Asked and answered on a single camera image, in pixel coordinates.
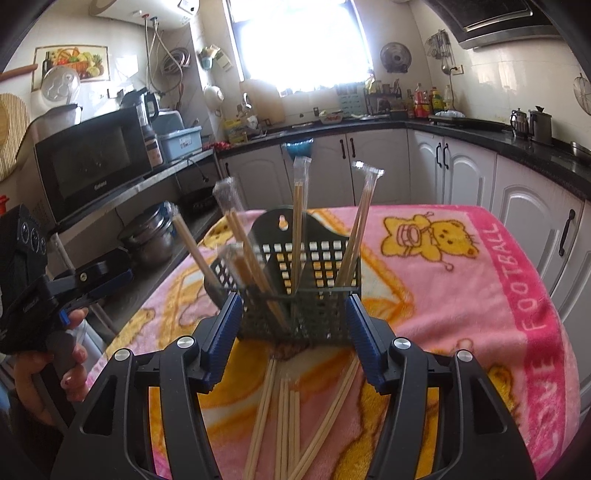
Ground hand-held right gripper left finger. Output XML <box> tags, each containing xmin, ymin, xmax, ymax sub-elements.
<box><xmin>50</xmin><ymin>292</ymin><xmax>244</xmax><ymax>480</ymax></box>

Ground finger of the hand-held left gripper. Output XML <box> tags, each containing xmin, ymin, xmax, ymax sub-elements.
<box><xmin>48</xmin><ymin>260</ymin><xmax>136</xmax><ymax>309</ymax></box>

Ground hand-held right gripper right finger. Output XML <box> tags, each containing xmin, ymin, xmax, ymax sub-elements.
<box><xmin>346</xmin><ymin>293</ymin><xmax>525</xmax><ymax>480</ymax></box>

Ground dark green utensil basket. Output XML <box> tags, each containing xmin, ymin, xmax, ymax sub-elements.
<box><xmin>205</xmin><ymin>209</ymin><xmax>362</xmax><ymax>344</ymax></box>

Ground bamboo chopstick pair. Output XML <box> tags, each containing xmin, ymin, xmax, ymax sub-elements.
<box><xmin>291</xmin><ymin>156</ymin><xmax>315</xmax><ymax>324</ymax></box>
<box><xmin>217</xmin><ymin>241</ymin><xmax>266</xmax><ymax>301</ymax></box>
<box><xmin>212</xmin><ymin>176</ymin><xmax>289</xmax><ymax>330</ymax></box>
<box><xmin>164</xmin><ymin>200</ymin><xmax>229</xmax><ymax>301</ymax></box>
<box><xmin>335</xmin><ymin>161</ymin><xmax>386</xmax><ymax>289</ymax></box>

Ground pile of chopsticks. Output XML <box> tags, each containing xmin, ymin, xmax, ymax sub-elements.
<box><xmin>242</xmin><ymin>355</ymin><xmax>363</xmax><ymax>480</ymax></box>

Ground small hanging utensils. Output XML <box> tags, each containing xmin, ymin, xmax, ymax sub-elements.
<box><xmin>425</xmin><ymin>30</ymin><xmax>454</xmax><ymax>75</ymax></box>

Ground person's left hand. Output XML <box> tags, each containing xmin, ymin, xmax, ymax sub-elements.
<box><xmin>13</xmin><ymin>307</ymin><xmax>89</xmax><ymax>426</ymax></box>

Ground stacked metal pots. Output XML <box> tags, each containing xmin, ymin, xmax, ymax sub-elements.
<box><xmin>117</xmin><ymin>205</ymin><xmax>176</xmax><ymax>266</ymax></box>

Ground pink printed blanket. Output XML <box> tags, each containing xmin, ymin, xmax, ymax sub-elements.
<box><xmin>85</xmin><ymin>205</ymin><xmax>580</xmax><ymax>480</ymax></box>

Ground steel shelf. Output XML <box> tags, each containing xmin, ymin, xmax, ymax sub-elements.
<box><xmin>55</xmin><ymin>148</ymin><xmax>218</xmax><ymax>232</ymax></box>

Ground black microwave oven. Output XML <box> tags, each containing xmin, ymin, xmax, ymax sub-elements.
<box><xmin>34</xmin><ymin>107</ymin><xmax>155</xmax><ymax>222</ymax></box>

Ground round woven bamboo tray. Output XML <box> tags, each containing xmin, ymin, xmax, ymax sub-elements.
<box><xmin>0</xmin><ymin>92</ymin><xmax>31</xmax><ymax>181</ymax></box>

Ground grey lidded pot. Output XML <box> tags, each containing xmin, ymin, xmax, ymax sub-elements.
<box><xmin>30</xmin><ymin>104</ymin><xmax>84</xmax><ymax>134</ymax></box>

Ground blue plastic box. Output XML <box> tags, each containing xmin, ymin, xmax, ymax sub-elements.
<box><xmin>157</xmin><ymin>126</ymin><xmax>203</xmax><ymax>162</ymax></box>

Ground white round plastic cover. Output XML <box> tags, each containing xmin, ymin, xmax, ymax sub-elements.
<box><xmin>41</xmin><ymin>66</ymin><xmax>81</xmax><ymax>108</ymax></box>

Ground black electric kettle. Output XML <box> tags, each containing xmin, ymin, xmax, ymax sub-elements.
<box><xmin>121</xmin><ymin>87</ymin><xmax>161</xmax><ymax>123</ymax></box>

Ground wooden rolling pin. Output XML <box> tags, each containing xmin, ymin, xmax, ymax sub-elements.
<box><xmin>0</xmin><ymin>64</ymin><xmax>38</xmax><ymax>83</ymax></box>

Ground white kitchen cabinets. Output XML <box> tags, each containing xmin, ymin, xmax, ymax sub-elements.
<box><xmin>217</xmin><ymin>124</ymin><xmax>591</xmax><ymax>333</ymax></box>

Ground blue bowl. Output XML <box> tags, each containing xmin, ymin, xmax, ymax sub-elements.
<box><xmin>283</xmin><ymin>141</ymin><xmax>315</xmax><ymax>162</ymax></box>

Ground yellow packets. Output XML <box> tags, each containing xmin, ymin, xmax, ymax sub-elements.
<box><xmin>224</xmin><ymin>117</ymin><xmax>259</xmax><ymax>144</ymax></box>

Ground beige cutting board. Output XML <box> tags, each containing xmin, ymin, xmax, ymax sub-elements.
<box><xmin>242</xmin><ymin>79</ymin><xmax>284</xmax><ymax>124</ymax></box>

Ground green small drawer box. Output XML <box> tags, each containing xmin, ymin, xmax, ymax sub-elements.
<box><xmin>336</xmin><ymin>85</ymin><xmax>365</xmax><ymax>116</ymax></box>

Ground black gas stove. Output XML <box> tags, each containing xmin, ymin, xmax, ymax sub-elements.
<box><xmin>429</xmin><ymin>114</ymin><xmax>509</xmax><ymax>133</ymax></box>

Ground black spice rack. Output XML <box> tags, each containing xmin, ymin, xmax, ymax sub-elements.
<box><xmin>365</xmin><ymin>78</ymin><xmax>403</xmax><ymax>116</ymax></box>

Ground group of condiment bottles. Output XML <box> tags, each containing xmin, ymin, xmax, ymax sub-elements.
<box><xmin>406</xmin><ymin>83</ymin><xmax>455</xmax><ymax>118</ymax></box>

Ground black kitchen countertop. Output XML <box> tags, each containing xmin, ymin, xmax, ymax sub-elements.
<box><xmin>215</xmin><ymin>115</ymin><xmax>591</xmax><ymax>199</ymax></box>

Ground metal teapot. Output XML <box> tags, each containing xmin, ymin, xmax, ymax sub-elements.
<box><xmin>510</xmin><ymin>108</ymin><xmax>531</xmax><ymax>138</ymax></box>

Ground white water heater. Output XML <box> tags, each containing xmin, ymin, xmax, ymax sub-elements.
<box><xmin>88</xmin><ymin>0</ymin><xmax>201</xmax><ymax>21</ymax></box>

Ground kitchen window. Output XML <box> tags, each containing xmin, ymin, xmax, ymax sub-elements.
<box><xmin>224</xmin><ymin>0</ymin><xmax>375</xmax><ymax>93</ymax></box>

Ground black range hood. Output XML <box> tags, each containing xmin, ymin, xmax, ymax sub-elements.
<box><xmin>422</xmin><ymin>0</ymin><xmax>555</xmax><ymax>51</ymax></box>

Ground fruit wall poster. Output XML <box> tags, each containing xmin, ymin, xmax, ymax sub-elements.
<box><xmin>32</xmin><ymin>45</ymin><xmax>109</xmax><ymax>92</ymax></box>

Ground white round wall item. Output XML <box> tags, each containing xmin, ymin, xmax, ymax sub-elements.
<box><xmin>203</xmin><ymin>84</ymin><xmax>225</xmax><ymax>112</ymax></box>

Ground water heater hoses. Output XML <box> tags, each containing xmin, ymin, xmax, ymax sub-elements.
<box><xmin>145</xmin><ymin>16</ymin><xmax>188</xmax><ymax>93</ymax></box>

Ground wall holder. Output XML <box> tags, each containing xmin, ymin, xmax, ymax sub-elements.
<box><xmin>198</xmin><ymin>44</ymin><xmax>234</xmax><ymax>72</ymax></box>

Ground wire mesh skimmer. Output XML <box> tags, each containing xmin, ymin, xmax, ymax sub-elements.
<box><xmin>573</xmin><ymin>73</ymin><xmax>591</xmax><ymax>114</ymax></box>

